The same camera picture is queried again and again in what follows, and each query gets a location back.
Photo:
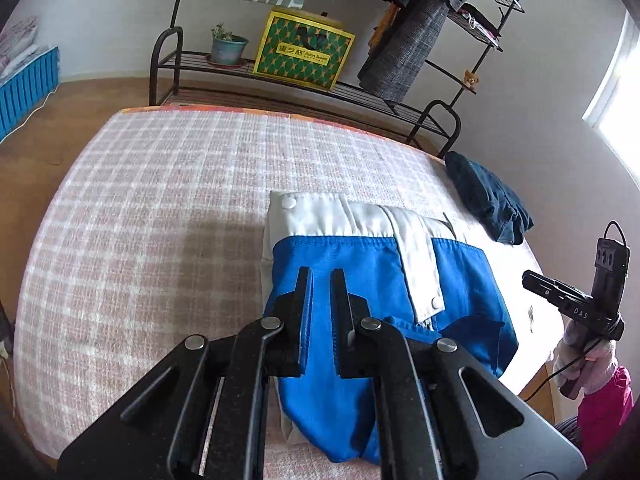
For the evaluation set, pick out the grey plaid coat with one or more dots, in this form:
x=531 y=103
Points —
x=405 y=55

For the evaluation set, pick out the black metal clothes rack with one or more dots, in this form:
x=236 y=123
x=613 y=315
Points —
x=160 y=50

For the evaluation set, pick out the person's right forearm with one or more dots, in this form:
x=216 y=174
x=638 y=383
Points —
x=607 y=410

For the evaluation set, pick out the grey patterned sheet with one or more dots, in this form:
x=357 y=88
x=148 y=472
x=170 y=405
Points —
x=30 y=63

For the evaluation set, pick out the floral folded quilt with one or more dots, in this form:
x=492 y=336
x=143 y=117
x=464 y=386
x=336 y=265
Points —
x=17 y=35

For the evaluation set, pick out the white and blue jacket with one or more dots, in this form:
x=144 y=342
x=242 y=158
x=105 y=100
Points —
x=375 y=270

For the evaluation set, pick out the potted plant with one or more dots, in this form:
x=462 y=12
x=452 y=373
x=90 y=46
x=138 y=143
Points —
x=227 y=50

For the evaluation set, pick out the black and white striped cloth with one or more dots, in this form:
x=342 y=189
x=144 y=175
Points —
x=570 y=435

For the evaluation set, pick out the pink plaid blanket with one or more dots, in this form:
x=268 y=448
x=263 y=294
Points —
x=150 y=235

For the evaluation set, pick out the blue ribbed mattress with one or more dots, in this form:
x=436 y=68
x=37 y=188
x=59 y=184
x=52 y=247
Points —
x=25 y=95

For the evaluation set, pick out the small teddy bear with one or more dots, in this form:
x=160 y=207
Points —
x=470 y=80

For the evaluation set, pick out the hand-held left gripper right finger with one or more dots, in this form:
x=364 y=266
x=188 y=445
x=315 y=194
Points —
x=339 y=320

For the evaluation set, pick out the brown scarf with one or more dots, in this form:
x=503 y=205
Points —
x=385 y=27

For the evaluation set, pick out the person's right hand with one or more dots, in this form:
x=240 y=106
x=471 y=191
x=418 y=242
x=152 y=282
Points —
x=595 y=365

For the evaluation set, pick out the yellow and green box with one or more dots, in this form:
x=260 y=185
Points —
x=300 y=50

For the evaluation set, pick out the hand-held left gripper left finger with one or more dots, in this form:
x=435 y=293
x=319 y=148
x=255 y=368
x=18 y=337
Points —
x=302 y=310

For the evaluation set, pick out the dark blue garment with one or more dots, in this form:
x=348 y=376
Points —
x=485 y=195

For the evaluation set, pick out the folded clothes on shelf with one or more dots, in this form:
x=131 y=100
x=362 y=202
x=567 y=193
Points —
x=477 y=22

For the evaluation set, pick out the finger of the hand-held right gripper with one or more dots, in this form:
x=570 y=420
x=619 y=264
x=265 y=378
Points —
x=547 y=290

